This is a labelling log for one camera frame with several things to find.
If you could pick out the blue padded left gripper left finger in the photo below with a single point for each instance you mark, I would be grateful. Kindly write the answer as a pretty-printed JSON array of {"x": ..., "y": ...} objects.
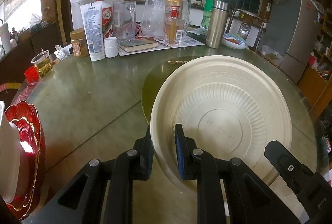
[{"x": 102, "y": 191}]

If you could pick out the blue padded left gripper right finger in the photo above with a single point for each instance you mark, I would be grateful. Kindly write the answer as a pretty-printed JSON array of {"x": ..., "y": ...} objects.
[{"x": 227, "y": 191}]

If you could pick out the large white foam bowl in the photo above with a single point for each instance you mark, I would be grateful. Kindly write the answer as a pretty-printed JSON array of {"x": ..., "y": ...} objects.
[{"x": 9, "y": 157}]

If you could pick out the large cream plastic bowl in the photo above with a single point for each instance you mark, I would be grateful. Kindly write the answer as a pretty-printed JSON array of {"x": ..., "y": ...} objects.
[{"x": 228, "y": 106}]

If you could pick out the large red scalloped plate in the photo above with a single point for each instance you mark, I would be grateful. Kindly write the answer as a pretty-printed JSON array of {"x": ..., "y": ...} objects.
[{"x": 25, "y": 117}]

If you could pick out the round yellow green placemat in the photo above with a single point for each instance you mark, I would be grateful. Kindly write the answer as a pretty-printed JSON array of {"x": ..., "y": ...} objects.
[{"x": 306, "y": 146}]

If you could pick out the red cigarette box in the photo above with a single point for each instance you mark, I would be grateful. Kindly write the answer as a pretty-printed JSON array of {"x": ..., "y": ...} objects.
[{"x": 32, "y": 75}]

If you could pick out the plastic cup of tea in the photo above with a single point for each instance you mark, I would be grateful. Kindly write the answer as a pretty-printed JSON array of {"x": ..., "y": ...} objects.
[{"x": 42, "y": 62}]

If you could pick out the peanut butter jar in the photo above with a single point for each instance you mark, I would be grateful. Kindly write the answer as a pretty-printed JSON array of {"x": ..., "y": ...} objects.
[{"x": 79, "y": 43}]

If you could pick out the small dish of food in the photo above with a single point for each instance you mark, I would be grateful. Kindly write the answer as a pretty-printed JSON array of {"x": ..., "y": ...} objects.
[{"x": 234, "y": 42}]

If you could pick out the small white pill bottle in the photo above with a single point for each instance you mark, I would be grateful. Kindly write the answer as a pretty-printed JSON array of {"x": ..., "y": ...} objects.
[{"x": 111, "y": 47}]

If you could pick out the brown book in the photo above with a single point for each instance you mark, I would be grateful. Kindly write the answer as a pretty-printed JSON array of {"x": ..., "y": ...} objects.
[{"x": 138, "y": 45}]

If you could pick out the grey refrigerator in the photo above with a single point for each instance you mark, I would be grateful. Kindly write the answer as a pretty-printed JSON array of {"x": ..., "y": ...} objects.
[{"x": 290, "y": 35}]

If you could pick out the amber sauce bottle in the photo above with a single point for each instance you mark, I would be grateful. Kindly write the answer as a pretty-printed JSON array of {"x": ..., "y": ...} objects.
[{"x": 173, "y": 22}]

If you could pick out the stainless steel thermos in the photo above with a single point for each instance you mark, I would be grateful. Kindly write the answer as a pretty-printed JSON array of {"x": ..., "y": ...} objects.
[{"x": 217, "y": 24}]

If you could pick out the white lotion tube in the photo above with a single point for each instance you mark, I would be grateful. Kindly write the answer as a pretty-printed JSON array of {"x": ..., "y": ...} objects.
[{"x": 92, "y": 21}]

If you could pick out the clear plastic bag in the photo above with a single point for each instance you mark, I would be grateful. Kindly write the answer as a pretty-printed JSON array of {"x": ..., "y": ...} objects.
[{"x": 152, "y": 24}]

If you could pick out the red cap liquor bottle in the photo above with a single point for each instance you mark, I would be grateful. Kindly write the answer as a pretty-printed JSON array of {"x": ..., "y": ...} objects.
[{"x": 107, "y": 14}]

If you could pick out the clear glass pitcher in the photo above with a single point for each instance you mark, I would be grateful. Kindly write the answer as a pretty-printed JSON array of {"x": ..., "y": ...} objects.
[{"x": 124, "y": 20}]

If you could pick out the green soda bottle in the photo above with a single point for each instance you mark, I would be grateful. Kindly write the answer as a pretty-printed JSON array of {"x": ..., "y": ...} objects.
[{"x": 207, "y": 13}]

